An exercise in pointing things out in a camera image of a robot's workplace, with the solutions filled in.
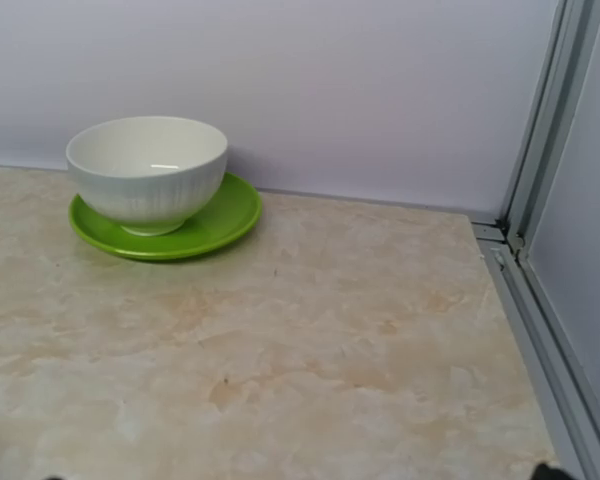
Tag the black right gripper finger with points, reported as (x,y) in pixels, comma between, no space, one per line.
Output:
(544,471)

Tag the green plate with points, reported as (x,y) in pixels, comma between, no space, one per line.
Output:
(232,213)

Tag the white ceramic bowl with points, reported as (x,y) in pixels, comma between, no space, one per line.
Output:
(148,174)

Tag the aluminium frame post right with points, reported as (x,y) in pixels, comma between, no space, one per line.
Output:
(544,252)

